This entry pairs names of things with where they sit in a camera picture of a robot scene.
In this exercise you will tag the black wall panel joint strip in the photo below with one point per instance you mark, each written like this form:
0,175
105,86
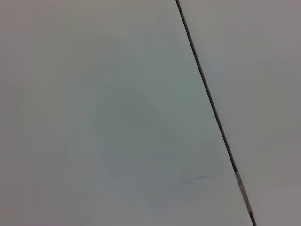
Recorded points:
201,70

